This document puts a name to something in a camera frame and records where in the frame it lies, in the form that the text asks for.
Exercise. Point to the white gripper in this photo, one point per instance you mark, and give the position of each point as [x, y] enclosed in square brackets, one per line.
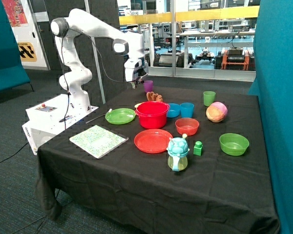
[135, 69]

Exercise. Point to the green plastic plate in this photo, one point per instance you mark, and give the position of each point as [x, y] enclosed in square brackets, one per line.
[120, 116]

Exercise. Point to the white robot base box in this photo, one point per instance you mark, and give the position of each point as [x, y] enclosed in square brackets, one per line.
[50, 118]

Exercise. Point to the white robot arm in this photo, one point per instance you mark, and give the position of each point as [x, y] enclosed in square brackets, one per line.
[80, 22]

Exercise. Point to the large red bowl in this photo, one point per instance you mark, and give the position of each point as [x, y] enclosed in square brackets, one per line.
[152, 114]

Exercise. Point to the blue plastic bowl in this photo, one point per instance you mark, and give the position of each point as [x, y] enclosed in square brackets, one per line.
[174, 110]

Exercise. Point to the small red bowl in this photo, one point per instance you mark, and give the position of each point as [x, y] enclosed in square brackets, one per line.
[188, 126]

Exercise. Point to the green plastic bowl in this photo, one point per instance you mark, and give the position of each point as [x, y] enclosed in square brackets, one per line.
[233, 144]

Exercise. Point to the purple plastic cup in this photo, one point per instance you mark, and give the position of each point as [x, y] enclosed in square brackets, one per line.
[148, 86]

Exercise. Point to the blue plastic cup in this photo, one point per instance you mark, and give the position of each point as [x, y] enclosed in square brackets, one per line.
[187, 109]

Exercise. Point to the red plastic plate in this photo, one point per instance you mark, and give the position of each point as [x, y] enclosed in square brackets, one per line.
[152, 141]

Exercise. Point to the green patterned book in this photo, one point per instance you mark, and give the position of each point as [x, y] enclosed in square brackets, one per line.
[98, 141]

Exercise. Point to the green plastic cup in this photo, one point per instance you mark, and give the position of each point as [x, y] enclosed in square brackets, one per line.
[208, 97]

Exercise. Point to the turquoise toddler sippy cup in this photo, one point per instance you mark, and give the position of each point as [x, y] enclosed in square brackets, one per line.
[178, 151]

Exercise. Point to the pastel multicolour soft ball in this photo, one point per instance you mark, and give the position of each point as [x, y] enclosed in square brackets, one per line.
[216, 112]

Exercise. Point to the black tablecloth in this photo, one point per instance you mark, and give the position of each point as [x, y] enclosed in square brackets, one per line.
[216, 194]

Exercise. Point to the green toy block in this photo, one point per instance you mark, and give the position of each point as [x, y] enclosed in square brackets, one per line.
[197, 150]

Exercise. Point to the orange black equipment rack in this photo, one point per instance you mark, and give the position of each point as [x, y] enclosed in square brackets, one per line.
[235, 58]

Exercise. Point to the yellow black hazard sign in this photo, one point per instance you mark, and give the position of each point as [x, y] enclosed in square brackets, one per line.
[27, 52]

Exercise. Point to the white lab workbench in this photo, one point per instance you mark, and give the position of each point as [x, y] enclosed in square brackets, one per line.
[208, 48]

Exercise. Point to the teal sofa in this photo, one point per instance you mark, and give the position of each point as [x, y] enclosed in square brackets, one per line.
[12, 73]

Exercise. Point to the teal partition panel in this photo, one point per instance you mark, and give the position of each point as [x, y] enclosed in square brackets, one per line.
[273, 48]

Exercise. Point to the red abstract poster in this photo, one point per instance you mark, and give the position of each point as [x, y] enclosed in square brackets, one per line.
[15, 13]

